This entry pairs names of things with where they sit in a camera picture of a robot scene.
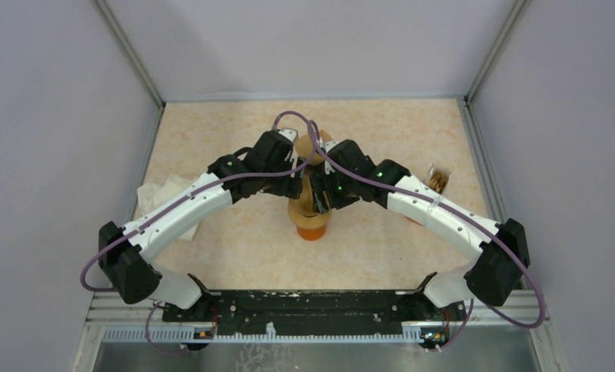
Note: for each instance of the brown paper coffee filter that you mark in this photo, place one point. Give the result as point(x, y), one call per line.
point(304, 147)

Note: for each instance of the aluminium corner frame post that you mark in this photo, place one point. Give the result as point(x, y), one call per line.
point(499, 44)

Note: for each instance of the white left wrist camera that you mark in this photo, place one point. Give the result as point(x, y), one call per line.
point(291, 134)

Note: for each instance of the orange glass flask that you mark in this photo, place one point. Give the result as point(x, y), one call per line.
point(311, 234)

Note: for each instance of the left aluminium frame post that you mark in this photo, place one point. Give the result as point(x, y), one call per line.
point(128, 51)

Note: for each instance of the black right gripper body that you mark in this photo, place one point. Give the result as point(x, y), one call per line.
point(339, 189)

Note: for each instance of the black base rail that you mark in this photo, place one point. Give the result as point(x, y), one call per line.
point(320, 317)

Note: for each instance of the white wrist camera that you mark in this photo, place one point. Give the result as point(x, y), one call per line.
point(326, 147)
point(291, 134)

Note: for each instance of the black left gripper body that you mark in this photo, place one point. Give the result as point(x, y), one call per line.
point(286, 185)

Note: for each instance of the coffee filter box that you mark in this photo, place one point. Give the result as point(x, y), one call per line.
point(437, 179)

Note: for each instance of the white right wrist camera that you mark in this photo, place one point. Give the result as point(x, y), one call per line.
point(326, 147)

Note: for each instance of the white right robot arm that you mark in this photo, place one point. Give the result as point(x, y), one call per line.
point(496, 251)

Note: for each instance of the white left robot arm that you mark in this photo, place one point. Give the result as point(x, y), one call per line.
point(127, 253)

